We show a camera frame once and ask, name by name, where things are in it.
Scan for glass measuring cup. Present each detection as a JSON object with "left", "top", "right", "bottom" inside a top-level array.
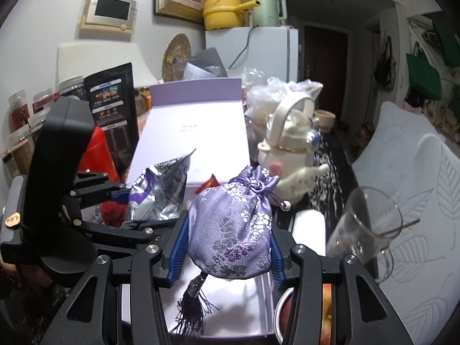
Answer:
[{"left": 325, "top": 186, "right": 421, "bottom": 281}]

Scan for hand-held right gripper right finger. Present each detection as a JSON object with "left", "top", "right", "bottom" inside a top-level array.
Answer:
[{"left": 269, "top": 228, "right": 414, "bottom": 345}]

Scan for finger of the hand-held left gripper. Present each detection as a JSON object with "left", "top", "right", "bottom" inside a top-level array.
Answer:
[
  {"left": 82, "top": 218, "right": 180, "bottom": 250},
  {"left": 74, "top": 172, "right": 131, "bottom": 210}
]

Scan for red container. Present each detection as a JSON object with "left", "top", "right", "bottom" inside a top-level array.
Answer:
[{"left": 77, "top": 126, "right": 121, "bottom": 184}]

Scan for wall intercom panel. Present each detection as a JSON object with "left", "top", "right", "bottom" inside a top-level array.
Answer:
[{"left": 79, "top": 0, "right": 139, "bottom": 37}]

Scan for grey paper bag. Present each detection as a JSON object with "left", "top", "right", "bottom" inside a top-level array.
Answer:
[{"left": 183, "top": 47, "right": 229, "bottom": 80}]

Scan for green tote bag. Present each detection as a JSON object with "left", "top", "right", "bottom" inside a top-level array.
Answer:
[
  {"left": 405, "top": 52, "right": 442, "bottom": 101},
  {"left": 431, "top": 18, "right": 460, "bottom": 67}
]

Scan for black printed pouch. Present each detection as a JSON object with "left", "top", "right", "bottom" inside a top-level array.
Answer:
[{"left": 83, "top": 62, "right": 141, "bottom": 184}]

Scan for lavender brocade drawstring pouch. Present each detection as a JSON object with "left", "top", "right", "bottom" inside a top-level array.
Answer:
[{"left": 169, "top": 165, "right": 290, "bottom": 335}]

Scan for red apple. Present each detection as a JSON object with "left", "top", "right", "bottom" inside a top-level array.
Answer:
[{"left": 282, "top": 284, "right": 333, "bottom": 345}]

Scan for green electric kettle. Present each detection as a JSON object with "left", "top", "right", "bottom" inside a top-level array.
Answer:
[{"left": 250, "top": 0, "right": 288, "bottom": 28}]

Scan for dark red fluffy yarn skein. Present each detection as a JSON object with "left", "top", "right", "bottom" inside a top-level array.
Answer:
[{"left": 101, "top": 201, "right": 128, "bottom": 227}]

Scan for dark wooden door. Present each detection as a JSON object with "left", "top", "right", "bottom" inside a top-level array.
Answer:
[{"left": 304, "top": 23, "right": 349, "bottom": 116}]

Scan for beige cup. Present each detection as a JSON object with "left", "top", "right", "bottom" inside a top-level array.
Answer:
[{"left": 314, "top": 110, "right": 336, "bottom": 133}]

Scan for metal bowl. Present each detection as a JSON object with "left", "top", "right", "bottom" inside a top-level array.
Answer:
[{"left": 274, "top": 287, "right": 299, "bottom": 342}]

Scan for dark hanging bag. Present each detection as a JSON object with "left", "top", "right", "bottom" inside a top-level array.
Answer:
[{"left": 373, "top": 36, "right": 396, "bottom": 90}]

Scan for yellow pot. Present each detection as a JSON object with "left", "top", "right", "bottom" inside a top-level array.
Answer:
[{"left": 201, "top": 0, "right": 261, "bottom": 31}]

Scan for cluster of clear food jars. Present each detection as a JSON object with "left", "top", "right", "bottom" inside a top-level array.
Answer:
[{"left": 2, "top": 75, "right": 87, "bottom": 177}]

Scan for black power cable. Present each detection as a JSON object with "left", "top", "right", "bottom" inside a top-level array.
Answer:
[{"left": 228, "top": 25, "right": 256, "bottom": 69}]

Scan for orange red snack packet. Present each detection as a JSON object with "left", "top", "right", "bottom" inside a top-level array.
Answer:
[{"left": 196, "top": 173, "right": 221, "bottom": 195}]

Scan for round woven straw mat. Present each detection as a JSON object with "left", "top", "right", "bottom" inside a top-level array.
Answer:
[{"left": 162, "top": 33, "right": 192, "bottom": 83}]

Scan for leaf-embossed cushion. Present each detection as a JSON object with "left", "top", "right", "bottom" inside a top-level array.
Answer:
[{"left": 350, "top": 101, "right": 460, "bottom": 345}]

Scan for white kettle-shaped water bottle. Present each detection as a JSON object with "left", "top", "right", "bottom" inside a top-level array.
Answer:
[{"left": 257, "top": 91, "right": 329, "bottom": 205}]

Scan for person's left hand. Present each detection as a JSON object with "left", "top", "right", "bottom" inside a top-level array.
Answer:
[{"left": 0, "top": 257, "right": 54, "bottom": 295}]

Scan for clear plastic food bag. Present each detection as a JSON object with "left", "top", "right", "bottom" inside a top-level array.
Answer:
[{"left": 242, "top": 66, "right": 324, "bottom": 126}]

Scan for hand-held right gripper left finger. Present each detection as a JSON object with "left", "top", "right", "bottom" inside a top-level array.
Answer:
[{"left": 43, "top": 210, "right": 191, "bottom": 345}]

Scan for lavender gift box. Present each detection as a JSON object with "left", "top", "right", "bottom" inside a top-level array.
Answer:
[{"left": 120, "top": 77, "right": 288, "bottom": 336}]

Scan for silver purple snack packet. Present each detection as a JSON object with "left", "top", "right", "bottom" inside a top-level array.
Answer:
[{"left": 124, "top": 147, "right": 198, "bottom": 223}]

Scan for white refrigerator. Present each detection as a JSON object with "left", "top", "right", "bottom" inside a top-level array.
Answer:
[{"left": 205, "top": 25, "right": 300, "bottom": 83}]

